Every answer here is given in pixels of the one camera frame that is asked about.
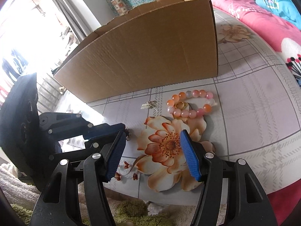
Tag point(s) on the floral plaid tablecloth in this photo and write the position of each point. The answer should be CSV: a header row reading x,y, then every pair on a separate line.
x,y
247,113

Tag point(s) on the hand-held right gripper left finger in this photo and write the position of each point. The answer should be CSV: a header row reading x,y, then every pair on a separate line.
x,y
115,155

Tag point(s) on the white fluffy blanket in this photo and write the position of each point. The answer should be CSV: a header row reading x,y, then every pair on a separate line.
x,y
14,188

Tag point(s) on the pink floral quilt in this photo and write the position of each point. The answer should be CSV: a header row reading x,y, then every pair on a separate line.
x,y
258,21

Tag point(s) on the green shaggy cloth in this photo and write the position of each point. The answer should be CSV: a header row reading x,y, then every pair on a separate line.
x,y
131,210

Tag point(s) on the brown cardboard box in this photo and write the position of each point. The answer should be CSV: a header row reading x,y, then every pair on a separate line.
x,y
145,58

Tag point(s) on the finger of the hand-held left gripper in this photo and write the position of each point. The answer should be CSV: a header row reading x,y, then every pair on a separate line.
x,y
75,150
103,130

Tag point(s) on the heart patterned roll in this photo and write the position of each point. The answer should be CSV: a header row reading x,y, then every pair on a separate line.
x,y
118,6

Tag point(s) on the blue cartoon blanket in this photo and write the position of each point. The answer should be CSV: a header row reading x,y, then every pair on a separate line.
x,y
282,7

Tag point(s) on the grey curtain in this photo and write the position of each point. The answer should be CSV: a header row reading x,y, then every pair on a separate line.
x,y
70,9

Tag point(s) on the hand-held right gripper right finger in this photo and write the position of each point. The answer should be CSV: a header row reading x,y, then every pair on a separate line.
x,y
190,155

